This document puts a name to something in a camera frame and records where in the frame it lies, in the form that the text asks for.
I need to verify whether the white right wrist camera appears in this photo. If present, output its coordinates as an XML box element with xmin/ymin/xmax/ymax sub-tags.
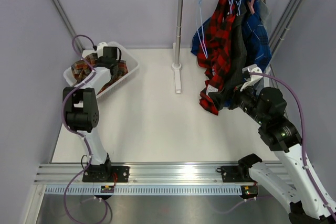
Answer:
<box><xmin>240</xmin><ymin>64</ymin><xmax>262</xmax><ymax>92</ymax></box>

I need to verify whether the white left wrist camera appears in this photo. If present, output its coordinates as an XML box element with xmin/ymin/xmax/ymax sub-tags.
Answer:
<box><xmin>95</xmin><ymin>42</ymin><xmax>108</xmax><ymax>58</ymax></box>

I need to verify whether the dark grey striped shirt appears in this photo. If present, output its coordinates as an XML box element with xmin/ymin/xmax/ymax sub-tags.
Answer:
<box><xmin>215</xmin><ymin>6</ymin><xmax>247</xmax><ymax>110</ymax></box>

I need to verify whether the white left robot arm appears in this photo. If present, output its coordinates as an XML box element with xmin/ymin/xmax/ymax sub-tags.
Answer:
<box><xmin>62</xmin><ymin>46</ymin><xmax>122</xmax><ymax>182</ymax></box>

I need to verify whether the brown multicolour plaid shirt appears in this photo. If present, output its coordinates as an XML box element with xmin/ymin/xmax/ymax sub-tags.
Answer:
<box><xmin>70</xmin><ymin>52</ymin><xmax>129</xmax><ymax>96</ymax></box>

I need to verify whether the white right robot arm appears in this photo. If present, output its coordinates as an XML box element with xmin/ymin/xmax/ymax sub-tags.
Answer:
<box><xmin>229</xmin><ymin>87</ymin><xmax>335</xmax><ymax>223</ymax></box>

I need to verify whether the white slotted cable duct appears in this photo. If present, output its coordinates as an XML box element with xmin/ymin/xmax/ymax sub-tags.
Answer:
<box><xmin>45</xmin><ymin>185</ymin><xmax>243</xmax><ymax>196</ymax></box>

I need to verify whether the light blue wire hanger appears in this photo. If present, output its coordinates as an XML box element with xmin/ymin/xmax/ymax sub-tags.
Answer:
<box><xmin>196</xmin><ymin>0</ymin><xmax>208</xmax><ymax>59</ymax></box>

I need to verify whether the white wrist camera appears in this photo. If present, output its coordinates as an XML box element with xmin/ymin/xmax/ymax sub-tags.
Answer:
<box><xmin>95</xmin><ymin>42</ymin><xmax>108</xmax><ymax>58</ymax></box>
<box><xmin>240</xmin><ymin>64</ymin><xmax>262</xmax><ymax>92</ymax></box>

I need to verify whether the red black checked shirt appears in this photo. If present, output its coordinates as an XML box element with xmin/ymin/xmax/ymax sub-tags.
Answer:
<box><xmin>197</xmin><ymin>0</ymin><xmax>236</xmax><ymax>115</ymax></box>

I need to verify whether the white plastic basket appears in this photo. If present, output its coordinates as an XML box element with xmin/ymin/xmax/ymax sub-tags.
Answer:
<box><xmin>63</xmin><ymin>41</ymin><xmax>139</xmax><ymax>100</ymax></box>

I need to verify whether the aluminium mounting rail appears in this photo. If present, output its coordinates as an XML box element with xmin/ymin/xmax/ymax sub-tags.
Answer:
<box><xmin>34</xmin><ymin>162</ymin><xmax>253</xmax><ymax>185</ymax></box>

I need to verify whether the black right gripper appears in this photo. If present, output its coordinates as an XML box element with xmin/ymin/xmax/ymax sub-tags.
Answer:
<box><xmin>208</xmin><ymin>79</ymin><xmax>267</xmax><ymax>126</ymax></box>

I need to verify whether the blue plaid shirt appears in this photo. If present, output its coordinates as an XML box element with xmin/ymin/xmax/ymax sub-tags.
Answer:
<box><xmin>191</xmin><ymin>0</ymin><xmax>272</xmax><ymax>70</ymax></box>

